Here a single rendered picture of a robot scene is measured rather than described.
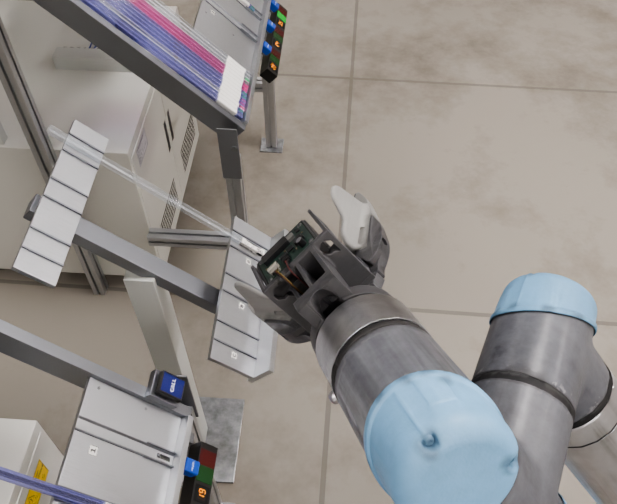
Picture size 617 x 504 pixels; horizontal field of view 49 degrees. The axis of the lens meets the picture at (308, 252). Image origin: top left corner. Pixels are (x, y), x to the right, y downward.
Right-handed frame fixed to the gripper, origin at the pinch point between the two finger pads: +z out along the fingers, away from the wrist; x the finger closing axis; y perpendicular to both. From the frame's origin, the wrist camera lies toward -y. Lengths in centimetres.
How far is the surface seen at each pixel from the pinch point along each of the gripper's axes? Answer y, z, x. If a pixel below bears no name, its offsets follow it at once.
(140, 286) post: -11, 61, 33
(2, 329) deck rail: 7, 38, 44
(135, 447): -21, 35, 47
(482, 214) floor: -114, 148, -41
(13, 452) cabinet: -14, 54, 71
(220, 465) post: -75, 92, 69
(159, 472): -27, 34, 47
